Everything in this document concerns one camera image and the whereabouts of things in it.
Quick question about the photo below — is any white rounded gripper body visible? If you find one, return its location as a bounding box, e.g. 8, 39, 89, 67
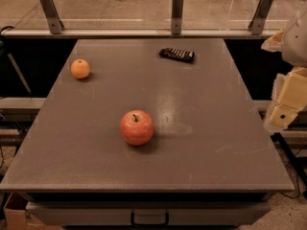
281, 9, 307, 66

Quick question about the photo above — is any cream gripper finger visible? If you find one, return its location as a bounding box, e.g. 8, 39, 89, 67
261, 29, 285, 53
264, 67, 307, 132

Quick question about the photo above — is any red apple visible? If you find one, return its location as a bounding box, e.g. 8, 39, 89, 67
120, 109, 154, 146

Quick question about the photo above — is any dark chocolate rxbar wrapper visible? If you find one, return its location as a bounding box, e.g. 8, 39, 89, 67
159, 48, 195, 63

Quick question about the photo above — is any black stand leg right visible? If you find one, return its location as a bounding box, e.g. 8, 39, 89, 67
271, 133, 307, 199

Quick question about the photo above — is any orange fruit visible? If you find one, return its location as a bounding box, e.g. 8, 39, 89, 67
70, 59, 90, 80

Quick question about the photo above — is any clear glass barrier panel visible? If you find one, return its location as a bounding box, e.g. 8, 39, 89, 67
0, 0, 307, 32

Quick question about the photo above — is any cardboard box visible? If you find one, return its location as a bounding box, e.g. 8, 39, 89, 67
4, 193, 61, 230

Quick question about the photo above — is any right metal bracket post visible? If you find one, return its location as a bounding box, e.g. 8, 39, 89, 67
248, 0, 273, 35

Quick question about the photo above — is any metal bracket post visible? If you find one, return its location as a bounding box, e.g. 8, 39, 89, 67
248, 0, 273, 35
39, 0, 64, 35
171, 0, 184, 35

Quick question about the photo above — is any middle metal bracket post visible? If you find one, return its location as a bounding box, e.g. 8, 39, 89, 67
171, 0, 184, 35

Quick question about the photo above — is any left metal bracket post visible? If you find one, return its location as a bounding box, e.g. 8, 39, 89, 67
39, 0, 64, 35

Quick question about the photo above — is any grey drawer with black handle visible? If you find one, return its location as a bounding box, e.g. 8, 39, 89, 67
26, 202, 271, 227

